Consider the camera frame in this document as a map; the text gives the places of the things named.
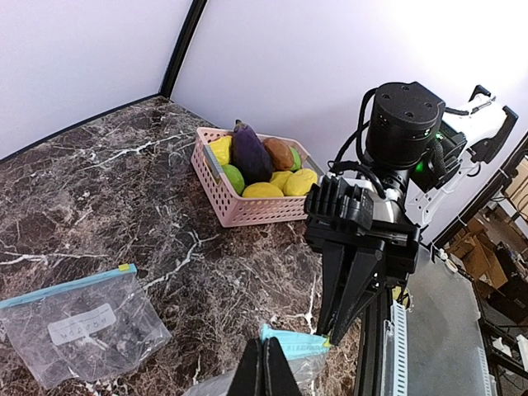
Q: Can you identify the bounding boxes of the small clear zip bag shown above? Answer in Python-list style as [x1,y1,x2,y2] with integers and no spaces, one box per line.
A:
[1,264,172,389]

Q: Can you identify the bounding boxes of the white slotted cable duct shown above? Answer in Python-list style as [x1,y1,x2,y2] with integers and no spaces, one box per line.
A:
[380,301,408,396]

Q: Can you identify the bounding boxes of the yellow toy lemon middle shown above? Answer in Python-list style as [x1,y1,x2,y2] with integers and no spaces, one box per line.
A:
[270,171,293,191]

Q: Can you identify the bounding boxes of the black front rail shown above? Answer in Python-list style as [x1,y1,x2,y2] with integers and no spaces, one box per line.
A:
[354,290,392,396]

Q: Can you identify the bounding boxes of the yellow toy lemon front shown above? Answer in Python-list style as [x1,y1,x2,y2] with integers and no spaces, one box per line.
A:
[282,168,318,196]

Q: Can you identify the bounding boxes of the large clear zip bag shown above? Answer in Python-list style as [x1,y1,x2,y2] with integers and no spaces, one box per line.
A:
[185,324,331,395]

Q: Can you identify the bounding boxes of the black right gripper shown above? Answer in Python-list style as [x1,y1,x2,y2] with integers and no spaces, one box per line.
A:
[304,175,420,346]

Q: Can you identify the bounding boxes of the green toy vegetable left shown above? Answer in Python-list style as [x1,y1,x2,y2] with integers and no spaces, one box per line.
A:
[222,163,245,196]

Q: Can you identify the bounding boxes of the yellow toy lemon back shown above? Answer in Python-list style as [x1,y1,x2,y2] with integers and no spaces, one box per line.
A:
[209,135,233,166]

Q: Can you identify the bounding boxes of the yellow toy lemon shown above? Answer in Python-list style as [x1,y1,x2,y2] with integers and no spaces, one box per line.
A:
[270,171,293,191]
[209,135,233,166]
[282,168,318,196]

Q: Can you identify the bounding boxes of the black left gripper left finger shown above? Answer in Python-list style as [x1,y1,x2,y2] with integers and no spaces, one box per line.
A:
[226,338,264,396]

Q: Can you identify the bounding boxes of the green toy vegetable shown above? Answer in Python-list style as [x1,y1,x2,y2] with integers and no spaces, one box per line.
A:
[290,147,302,172]
[222,163,245,196]

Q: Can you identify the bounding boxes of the black right frame post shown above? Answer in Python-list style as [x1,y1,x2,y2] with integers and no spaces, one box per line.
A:
[158,0,208,99]

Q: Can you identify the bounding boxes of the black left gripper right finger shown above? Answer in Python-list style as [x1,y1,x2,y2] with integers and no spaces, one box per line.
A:
[263,337,303,396]

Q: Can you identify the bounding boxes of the pink plastic basket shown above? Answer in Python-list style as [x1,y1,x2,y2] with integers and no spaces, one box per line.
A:
[191,127,306,228]

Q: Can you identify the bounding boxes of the cardboard boxes background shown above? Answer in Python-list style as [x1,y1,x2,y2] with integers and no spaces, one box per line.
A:
[447,203,527,325]

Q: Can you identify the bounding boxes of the brown toy potato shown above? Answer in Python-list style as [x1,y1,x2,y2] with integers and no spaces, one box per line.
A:
[262,138,295,171]

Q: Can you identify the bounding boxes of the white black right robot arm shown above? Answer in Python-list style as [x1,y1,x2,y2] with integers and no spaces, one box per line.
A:
[304,82,518,346]

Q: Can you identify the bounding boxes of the green toy vegetable right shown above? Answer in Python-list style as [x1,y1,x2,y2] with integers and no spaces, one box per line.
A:
[290,147,302,172]

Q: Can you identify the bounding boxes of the purple toy eggplant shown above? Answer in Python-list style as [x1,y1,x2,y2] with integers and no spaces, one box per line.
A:
[231,120,273,186]

